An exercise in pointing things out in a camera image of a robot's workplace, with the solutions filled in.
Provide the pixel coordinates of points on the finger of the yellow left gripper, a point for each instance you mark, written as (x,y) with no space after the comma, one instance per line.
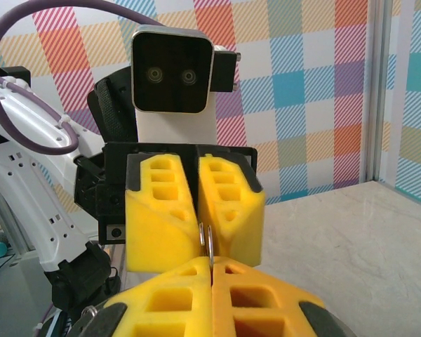
(151,238)
(238,217)

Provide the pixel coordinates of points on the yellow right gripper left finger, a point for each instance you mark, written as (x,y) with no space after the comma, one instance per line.
(182,323)

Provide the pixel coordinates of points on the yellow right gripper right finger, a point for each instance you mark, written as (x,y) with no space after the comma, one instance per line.
(224,316)

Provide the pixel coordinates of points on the large silver keyring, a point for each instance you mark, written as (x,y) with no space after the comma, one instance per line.
(210,245)

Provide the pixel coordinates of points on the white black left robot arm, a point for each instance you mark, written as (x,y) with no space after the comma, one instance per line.
(21,182)

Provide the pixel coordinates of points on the aluminium frame post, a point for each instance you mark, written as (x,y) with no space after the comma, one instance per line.
(377,87)

